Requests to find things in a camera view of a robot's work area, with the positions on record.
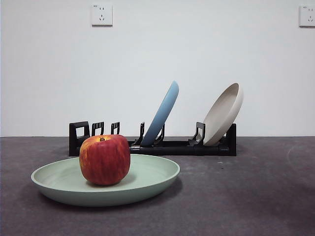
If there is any green plate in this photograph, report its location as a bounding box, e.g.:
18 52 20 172
31 154 181 207

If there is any red apple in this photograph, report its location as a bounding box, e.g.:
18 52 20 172
79 134 131 186

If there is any blue plate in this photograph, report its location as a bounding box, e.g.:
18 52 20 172
143 80 180 146

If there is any black plate rack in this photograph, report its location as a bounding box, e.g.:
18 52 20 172
68 121 237 157

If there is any beige plate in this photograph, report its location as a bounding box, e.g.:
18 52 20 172
202 83 244 147

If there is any white wall socket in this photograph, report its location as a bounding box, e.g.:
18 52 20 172
299 5 315 28
91 3 114 27

